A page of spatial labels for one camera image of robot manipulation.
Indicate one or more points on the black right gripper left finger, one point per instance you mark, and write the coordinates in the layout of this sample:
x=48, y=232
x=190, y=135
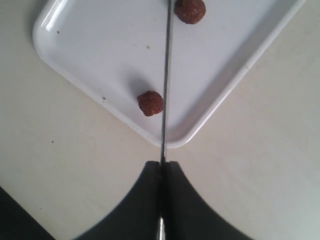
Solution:
x=136, y=217

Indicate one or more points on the thin metal skewer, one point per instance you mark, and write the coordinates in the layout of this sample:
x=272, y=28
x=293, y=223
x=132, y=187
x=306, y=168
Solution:
x=166, y=91

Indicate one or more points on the white rectangular plastic tray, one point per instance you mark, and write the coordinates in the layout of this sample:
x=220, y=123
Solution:
x=114, y=50

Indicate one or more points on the reddish-brown meatball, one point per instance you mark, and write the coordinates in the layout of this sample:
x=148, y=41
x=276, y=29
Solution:
x=190, y=11
x=150, y=103

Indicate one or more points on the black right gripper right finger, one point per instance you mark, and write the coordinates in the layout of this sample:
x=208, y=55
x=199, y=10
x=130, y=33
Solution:
x=186, y=215

